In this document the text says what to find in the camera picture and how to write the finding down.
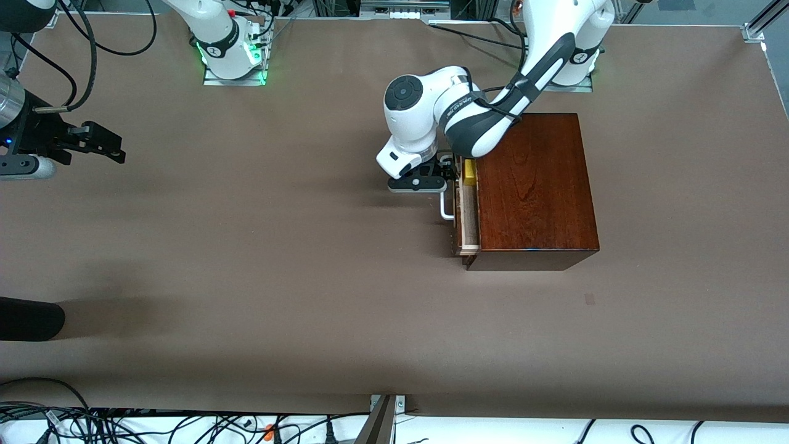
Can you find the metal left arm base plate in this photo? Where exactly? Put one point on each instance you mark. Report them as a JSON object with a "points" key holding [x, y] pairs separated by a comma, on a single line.
{"points": [[585, 88]]}

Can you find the small aluminium corner bracket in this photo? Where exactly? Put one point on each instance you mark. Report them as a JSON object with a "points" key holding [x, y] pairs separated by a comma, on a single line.
{"points": [[48, 21]]}

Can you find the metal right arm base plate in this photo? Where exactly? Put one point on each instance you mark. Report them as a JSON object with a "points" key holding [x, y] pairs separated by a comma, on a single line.
{"points": [[212, 81]]}

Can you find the dark brown wooden cabinet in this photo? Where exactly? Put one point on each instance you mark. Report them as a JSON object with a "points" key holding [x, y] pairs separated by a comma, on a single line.
{"points": [[536, 197]]}

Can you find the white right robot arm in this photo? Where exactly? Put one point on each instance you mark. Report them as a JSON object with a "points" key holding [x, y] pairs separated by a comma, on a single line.
{"points": [[216, 37]]}

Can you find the orange clip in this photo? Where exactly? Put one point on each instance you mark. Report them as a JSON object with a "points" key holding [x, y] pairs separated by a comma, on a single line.
{"points": [[269, 431]]}

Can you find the grey angled beam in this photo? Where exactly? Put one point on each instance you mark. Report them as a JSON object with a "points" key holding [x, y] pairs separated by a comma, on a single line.
{"points": [[376, 428]]}

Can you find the white power strip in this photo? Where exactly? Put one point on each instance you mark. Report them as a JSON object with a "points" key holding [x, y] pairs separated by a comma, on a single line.
{"points": [[404, 13]]}

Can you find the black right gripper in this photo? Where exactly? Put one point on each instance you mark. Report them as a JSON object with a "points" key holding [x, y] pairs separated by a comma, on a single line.
{"points": [[38, 135]]}

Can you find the black plug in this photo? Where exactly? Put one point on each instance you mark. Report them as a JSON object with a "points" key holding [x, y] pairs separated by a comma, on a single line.
{"points": [[330, 435]]}

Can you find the aluminium frame profile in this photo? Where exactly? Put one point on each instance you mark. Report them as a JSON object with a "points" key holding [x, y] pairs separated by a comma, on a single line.
{"points": [[755, 31]]}

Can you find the black padded cylinder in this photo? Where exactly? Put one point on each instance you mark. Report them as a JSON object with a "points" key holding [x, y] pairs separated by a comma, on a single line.
{"points": [[28, 319]]}

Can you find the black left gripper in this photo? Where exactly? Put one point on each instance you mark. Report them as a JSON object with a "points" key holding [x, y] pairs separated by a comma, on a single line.
{"points": [[445, 165]]}

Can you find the yellow block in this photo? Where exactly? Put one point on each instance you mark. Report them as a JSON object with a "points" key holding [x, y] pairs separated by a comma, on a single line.
{"points": [[470, 172]]}

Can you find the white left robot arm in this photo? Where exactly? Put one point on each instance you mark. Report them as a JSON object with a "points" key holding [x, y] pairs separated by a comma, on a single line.
{"points": [[419, 117]]}

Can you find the small metal table bracket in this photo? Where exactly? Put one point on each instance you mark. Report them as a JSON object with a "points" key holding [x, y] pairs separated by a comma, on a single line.
{"points": [[400, 404]]}

